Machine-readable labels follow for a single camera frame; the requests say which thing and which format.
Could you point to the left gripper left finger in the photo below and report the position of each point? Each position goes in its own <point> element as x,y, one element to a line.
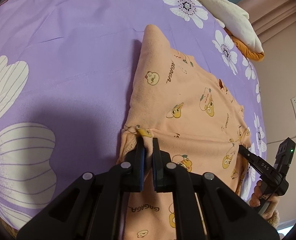
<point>109,192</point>

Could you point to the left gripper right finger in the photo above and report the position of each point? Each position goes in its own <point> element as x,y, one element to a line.
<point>170,177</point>

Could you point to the orange cartoon print baby garment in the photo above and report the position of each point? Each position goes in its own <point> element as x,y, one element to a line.
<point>190,111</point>

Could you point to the right hand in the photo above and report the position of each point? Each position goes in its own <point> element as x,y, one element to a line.
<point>258,195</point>

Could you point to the purple floral bed sheet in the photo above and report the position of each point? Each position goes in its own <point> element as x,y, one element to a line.
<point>66,73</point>

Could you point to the white plush duck toy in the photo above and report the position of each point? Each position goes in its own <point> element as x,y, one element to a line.
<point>236,22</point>

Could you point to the pink curtain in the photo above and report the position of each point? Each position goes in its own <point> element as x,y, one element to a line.
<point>269,17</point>

